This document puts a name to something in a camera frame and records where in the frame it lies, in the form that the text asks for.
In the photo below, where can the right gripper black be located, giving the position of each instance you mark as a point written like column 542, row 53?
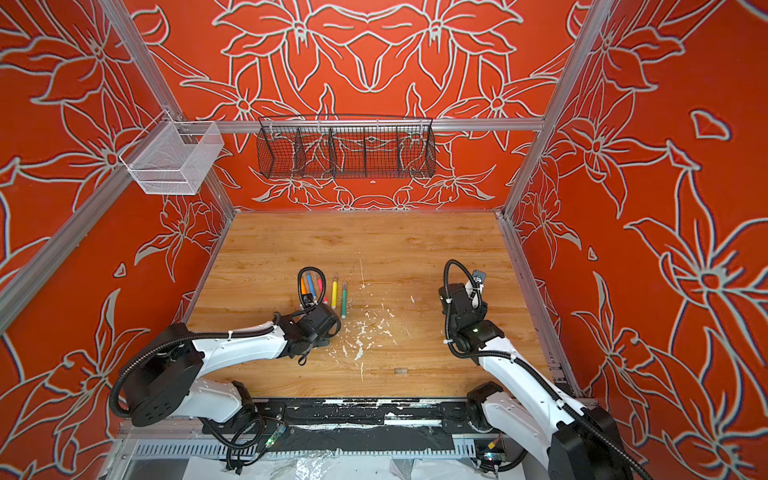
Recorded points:
column 483, row 310

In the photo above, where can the grey cable duct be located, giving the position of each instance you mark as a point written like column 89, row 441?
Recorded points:
column 209, row 449

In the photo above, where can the white mesh basket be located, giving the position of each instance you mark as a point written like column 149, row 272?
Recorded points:
column 174, row 158

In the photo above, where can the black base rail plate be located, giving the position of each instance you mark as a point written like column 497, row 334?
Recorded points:
column 356, row 424

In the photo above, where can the green marker pen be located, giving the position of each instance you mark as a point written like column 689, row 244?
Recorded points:
column 344, row 300

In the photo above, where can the yellow marker pen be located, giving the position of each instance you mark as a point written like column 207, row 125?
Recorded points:
column 334, row 292

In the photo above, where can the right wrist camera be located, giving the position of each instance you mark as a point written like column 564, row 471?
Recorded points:
column 479, row 278

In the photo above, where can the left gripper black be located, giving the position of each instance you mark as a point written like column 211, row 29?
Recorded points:
column 326, row 339

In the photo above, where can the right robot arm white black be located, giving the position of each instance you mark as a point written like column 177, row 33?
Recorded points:
column 556, row 435

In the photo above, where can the pink marker pen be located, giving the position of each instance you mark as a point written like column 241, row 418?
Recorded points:
column 322, row 287

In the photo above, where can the black wire basket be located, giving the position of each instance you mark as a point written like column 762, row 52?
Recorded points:
column 355, row 148

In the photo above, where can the blue marker pen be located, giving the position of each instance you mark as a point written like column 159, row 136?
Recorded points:
column 310, row 285

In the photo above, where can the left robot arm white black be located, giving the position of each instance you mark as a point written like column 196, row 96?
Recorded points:
column 169, row 377

